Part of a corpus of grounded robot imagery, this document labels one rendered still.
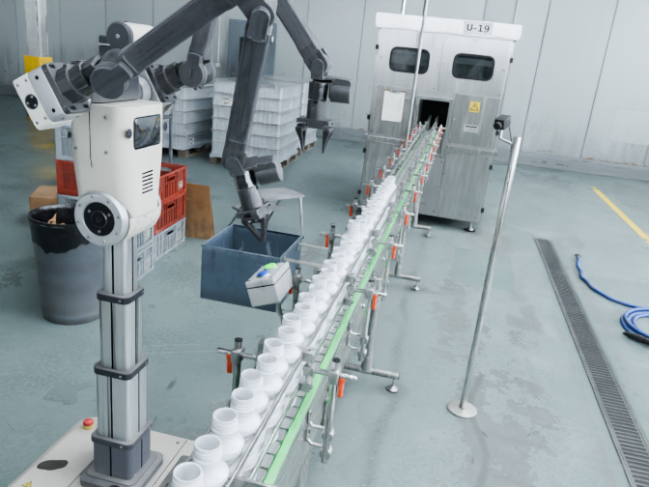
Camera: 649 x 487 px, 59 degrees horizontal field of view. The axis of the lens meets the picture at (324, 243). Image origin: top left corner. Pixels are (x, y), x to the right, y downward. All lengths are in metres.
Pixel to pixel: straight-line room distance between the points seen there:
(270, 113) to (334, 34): 4.16
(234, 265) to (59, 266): 1.60
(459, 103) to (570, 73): 5.83
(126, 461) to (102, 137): 1.04
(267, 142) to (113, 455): 6.50
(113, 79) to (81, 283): 2.34
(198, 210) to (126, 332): 3.34
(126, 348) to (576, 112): 10.67
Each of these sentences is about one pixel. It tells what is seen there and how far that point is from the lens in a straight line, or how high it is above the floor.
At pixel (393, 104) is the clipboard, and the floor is 1.23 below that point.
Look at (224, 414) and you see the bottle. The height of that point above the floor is 1.16.
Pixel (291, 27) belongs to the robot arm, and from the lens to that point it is 1.73.
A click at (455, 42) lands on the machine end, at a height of 1.89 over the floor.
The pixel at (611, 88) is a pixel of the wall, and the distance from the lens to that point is 11.94.
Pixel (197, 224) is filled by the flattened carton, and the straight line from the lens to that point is 5.19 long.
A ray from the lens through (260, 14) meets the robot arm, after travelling 1.27.
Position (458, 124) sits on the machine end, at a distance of 6.17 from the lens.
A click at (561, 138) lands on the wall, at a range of 11.87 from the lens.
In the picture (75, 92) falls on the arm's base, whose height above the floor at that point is 1.54.
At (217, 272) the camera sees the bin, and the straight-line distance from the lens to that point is 2.23.
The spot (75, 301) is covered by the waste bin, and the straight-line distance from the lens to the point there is 3.69.
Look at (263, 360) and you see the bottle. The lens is 1.05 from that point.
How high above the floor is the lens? 1.68
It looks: 18 degrees down
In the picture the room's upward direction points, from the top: 6 degrees clockwise
